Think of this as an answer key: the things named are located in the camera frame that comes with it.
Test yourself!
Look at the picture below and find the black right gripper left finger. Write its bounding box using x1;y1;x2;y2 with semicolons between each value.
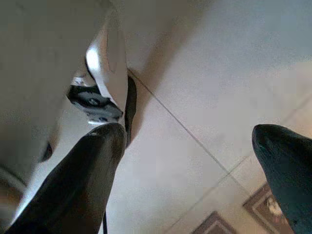
4;123;128;234

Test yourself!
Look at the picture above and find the brown floor mat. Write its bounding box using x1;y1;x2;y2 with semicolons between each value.
242;181;297;234

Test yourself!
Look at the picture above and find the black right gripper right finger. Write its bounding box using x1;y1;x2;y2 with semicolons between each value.
252;123;312;234

